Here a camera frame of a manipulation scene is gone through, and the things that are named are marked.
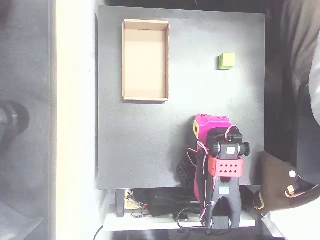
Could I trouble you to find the grey fabric garment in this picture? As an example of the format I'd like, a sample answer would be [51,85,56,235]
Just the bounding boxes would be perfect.
[279,0,320,85]

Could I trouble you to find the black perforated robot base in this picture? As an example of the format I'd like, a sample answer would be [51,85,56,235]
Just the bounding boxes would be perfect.
[175,154,199,189]

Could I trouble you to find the brown plush toy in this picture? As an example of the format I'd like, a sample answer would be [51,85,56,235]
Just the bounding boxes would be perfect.
[253,151,320,216]

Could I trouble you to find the shallow cardboard box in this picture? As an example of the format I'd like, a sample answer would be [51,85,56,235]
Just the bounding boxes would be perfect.
[121,19,171,102]

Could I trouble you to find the white shelf board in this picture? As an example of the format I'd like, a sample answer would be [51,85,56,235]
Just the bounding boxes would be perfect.
[103,206,257,232]

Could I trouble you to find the small black adapter module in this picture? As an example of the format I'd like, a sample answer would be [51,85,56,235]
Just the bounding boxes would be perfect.
[177,211,190,223]

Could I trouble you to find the black fabric pouch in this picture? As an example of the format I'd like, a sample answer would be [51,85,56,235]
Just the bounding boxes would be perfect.
[132,187,202,218]

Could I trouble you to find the black power cable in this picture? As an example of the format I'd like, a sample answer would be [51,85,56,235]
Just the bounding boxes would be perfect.
[93,224,105,240]

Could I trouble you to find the beige electronics board with wires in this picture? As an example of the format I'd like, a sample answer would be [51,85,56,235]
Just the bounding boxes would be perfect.
[124,189,151,219]

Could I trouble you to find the black looped usb cable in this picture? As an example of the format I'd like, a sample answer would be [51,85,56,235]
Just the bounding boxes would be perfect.
[174,207,208,230]

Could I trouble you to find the green cube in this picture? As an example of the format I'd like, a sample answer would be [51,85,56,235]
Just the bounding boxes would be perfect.
[217,52,237,71]

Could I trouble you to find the black table clamp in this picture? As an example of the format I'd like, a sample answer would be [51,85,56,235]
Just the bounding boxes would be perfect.
[114,189,126,219]

